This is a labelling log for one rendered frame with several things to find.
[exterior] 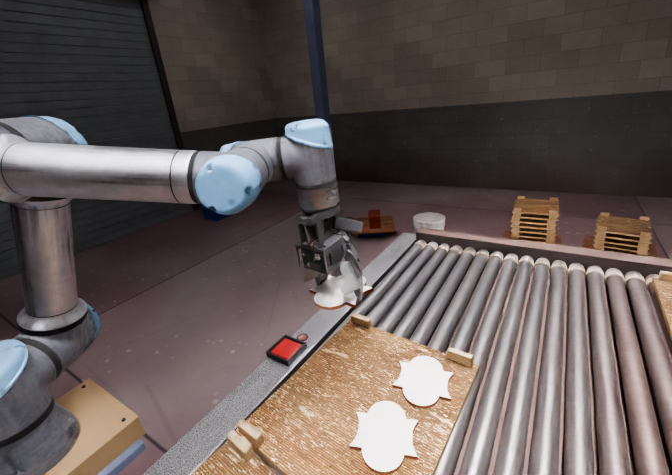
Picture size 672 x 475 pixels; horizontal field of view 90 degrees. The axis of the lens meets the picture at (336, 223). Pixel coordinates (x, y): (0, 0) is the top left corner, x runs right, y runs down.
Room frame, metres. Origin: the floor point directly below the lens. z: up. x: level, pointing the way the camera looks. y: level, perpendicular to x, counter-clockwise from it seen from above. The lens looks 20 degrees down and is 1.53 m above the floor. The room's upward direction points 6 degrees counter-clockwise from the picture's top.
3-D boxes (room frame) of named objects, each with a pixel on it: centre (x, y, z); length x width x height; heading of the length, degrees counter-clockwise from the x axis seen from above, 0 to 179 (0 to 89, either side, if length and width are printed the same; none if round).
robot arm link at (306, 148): (0.60, 0.03, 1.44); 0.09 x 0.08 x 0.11; 87
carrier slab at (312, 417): (0.54, -0.02, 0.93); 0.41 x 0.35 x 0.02; 141
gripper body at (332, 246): (0.60, 0.03, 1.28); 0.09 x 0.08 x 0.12; 141
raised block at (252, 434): (0.47, 0.20, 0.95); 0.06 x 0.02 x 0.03; 51
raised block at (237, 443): (0.44, 0.22, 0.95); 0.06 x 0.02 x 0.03; 50
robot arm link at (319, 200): (0.60, 0.02, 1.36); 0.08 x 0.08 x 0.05
